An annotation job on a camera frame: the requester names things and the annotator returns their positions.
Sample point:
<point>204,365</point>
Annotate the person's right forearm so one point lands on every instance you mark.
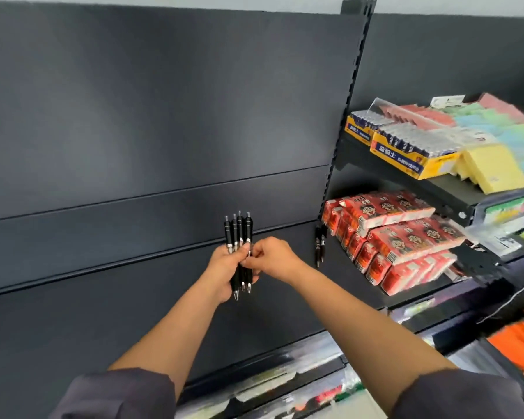
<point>375,336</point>

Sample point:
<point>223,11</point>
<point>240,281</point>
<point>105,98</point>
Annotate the dark grey shelf unit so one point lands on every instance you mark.
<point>157,104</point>

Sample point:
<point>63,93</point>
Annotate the orange object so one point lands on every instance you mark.
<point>515,340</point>

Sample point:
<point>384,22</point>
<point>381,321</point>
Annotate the white plastic wrapper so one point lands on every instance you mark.
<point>498,242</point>

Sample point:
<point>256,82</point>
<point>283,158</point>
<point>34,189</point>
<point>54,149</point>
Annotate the black stocked shelf unit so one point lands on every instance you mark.
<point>441,52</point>

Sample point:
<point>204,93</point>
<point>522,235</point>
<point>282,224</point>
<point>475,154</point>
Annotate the person's left hand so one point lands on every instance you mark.
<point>222,270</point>

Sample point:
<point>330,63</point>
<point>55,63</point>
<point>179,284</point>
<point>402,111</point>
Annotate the person's left forearm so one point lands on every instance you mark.
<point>170,336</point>

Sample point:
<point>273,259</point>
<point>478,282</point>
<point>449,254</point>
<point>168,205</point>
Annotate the grey left sleeve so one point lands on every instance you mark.
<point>113,394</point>

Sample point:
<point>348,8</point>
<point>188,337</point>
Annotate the yellow blue battery box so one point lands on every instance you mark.
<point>360,130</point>
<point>401,159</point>

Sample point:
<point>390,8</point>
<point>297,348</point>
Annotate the plastic-wrapped red packets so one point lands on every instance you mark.
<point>419,115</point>

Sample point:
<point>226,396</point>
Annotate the person's right hand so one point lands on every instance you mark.
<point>275,259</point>

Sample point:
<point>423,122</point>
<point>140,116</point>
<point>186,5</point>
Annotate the grey right sleeve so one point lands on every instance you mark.
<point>463,397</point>

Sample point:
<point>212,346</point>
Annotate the yellow sponge block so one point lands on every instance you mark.
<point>493,167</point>

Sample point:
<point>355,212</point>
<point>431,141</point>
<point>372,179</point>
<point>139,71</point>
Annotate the grey sleeve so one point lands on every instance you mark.
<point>113,394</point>
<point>463,397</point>

